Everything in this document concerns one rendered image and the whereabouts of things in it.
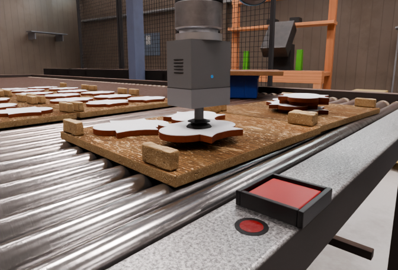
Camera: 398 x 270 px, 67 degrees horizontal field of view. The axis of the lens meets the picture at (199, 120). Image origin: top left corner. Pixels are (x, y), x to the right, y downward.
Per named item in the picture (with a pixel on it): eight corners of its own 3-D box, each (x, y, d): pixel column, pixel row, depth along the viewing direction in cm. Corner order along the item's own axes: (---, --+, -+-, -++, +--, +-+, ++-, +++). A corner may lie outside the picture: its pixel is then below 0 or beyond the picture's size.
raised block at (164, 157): (180, 170, 38) (179, 148, 37) (169, 173, 36) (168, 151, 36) (151, 159, 42) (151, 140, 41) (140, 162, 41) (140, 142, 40)
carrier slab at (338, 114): (379, 112, 93) (380, 108, 93) (318, 133, 65) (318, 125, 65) (279, 102, 118) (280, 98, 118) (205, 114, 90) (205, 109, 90)
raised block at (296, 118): (316, 126, 65) (317, 113, 64) (312, 127, 64) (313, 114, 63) (290, 122, 69) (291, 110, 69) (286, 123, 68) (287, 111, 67)
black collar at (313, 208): (331, 202, 33) (332, 187, 33) (302, 229, 28) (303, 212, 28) (270, 184, 38) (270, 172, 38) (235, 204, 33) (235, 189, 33)
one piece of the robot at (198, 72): (196, 23, 55) (196, 111, 58) (155, 19, 50) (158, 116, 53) (236, 17, 48) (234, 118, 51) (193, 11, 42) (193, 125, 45)
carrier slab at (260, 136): (321, 134, 64) (321, 127, 64) (175, 188, 36) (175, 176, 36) (203, 115, 89) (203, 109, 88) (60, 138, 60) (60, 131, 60)
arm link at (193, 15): (164, 5, 48) (203, 10, 53) (165, 34, 49) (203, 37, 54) (195, -4, 42) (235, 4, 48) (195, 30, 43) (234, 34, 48)
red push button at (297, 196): (321, 202, 33) (322, 190, 33) (298, 223, 29) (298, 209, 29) (272, 187, 37) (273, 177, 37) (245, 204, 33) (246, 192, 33)
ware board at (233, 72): (278, 73, 172) (278, 69, 172) (283, 76, 124) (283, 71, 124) (192, 72, 183) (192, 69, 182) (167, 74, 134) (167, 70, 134)
